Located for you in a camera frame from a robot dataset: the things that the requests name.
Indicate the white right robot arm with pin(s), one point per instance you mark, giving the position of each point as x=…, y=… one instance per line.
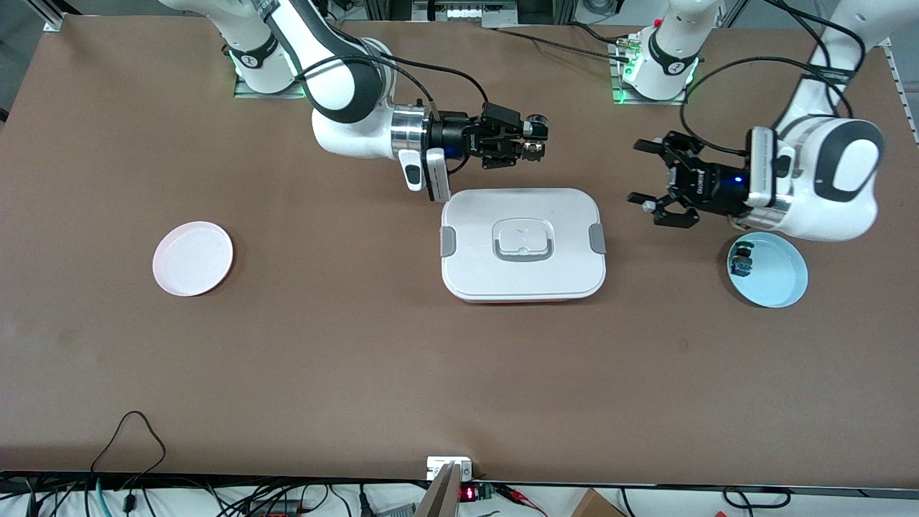
x=344, y=136

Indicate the perforated metal rail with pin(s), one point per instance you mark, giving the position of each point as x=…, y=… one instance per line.
x=901, y=86

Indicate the red digit display board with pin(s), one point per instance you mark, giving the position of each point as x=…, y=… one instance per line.
x=470, y=493

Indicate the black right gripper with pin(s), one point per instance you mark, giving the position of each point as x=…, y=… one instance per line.
x=454, y=135

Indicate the white power strip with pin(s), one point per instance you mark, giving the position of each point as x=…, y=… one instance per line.
x=481, y=13

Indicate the aluminium profile corner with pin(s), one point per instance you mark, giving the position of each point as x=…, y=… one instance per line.
x=50, y=18

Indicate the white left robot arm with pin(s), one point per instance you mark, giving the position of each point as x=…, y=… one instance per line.
x=826, y=222

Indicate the aluminium mount bar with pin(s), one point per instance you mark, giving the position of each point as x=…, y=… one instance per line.
x=439, y=499

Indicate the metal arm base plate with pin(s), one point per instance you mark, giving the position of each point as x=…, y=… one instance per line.
x=248, y=93
x=646, y=102

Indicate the pink round plate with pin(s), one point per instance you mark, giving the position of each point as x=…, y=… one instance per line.
x=192, y=258

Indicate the orange push-button switch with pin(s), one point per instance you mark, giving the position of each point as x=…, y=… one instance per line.
x=537, y=128

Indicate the brown cardboard box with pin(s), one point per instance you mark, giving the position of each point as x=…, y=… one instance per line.
x=596, y=506

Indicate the light blue round plate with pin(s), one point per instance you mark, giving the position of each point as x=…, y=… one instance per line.
x=779, y=280

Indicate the silver camera mount bracket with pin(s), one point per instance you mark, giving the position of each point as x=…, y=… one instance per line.
x=438, y=467

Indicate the aluminium equipment rack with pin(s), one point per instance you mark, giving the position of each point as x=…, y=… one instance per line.
x=388, y=11

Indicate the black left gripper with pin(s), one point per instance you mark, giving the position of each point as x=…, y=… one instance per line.
x=711, y=184

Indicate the black blue small component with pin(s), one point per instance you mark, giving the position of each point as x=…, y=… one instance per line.
x=741, y=262

